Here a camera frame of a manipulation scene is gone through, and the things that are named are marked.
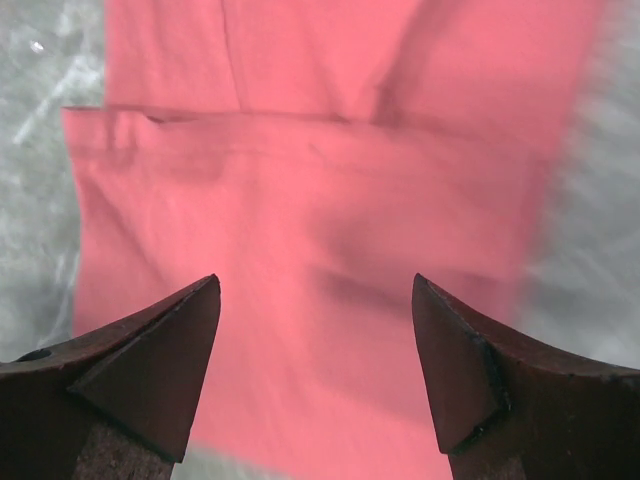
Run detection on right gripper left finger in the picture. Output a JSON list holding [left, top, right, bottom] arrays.
[[1, 275, 221, 479]]

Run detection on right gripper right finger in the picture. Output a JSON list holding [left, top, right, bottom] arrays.
[[412, 276, 639, 479]]

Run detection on salmon pink t shirt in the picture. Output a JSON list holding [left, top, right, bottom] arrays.
[[63, 0, 605, 479]]

